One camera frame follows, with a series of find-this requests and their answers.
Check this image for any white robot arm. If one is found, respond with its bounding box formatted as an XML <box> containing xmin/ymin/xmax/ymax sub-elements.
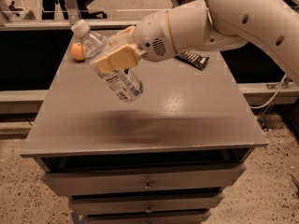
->
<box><xmin>92</xmin><ymin>0</ymin><xmax>299</xmax><ymax>83</ymax></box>

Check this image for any clear tea bottle blue label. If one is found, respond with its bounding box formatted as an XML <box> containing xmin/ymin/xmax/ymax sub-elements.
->
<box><xmin>71</xmin><ymin>20</ymin><xmax>143</xmax><ymax>102</ymax></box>

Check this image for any black snack bar wrapper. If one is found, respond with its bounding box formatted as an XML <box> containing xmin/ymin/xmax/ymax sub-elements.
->
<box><xmin>176</xmin><ymin>50</ymin><xmax>209</xmax><ymax>70</ymax></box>

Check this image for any grey drawer cabinet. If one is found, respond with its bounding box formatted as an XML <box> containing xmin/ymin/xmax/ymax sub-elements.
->
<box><xmin>21</xmin><ymin>52</ymin><xmax>266</xmax><ymax>224</ymax></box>

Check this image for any metal railing frame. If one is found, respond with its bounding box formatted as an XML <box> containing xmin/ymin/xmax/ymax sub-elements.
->
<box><xmin>0</xmin><ymin>0</ymin><xmax>299</xmax><ymax>32</ymax></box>

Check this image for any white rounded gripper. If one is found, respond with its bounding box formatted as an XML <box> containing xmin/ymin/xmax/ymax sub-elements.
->
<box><xmin>91</xmin><ymin>0</ymin><xmax>208</xmax><ymax>74</ymax></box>

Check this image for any white cable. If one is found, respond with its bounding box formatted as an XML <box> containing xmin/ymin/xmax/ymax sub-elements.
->
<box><xmin>249</xmin><ymin>73</ymin><xmax>292</xmax><ymax>110</ymax></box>

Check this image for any orange fruit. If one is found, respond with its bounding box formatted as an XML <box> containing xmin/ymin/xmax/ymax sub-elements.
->
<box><xmin>71</xmin><ymin>43</ymin><xmax>84</xmax><ymax>61</ymax></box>

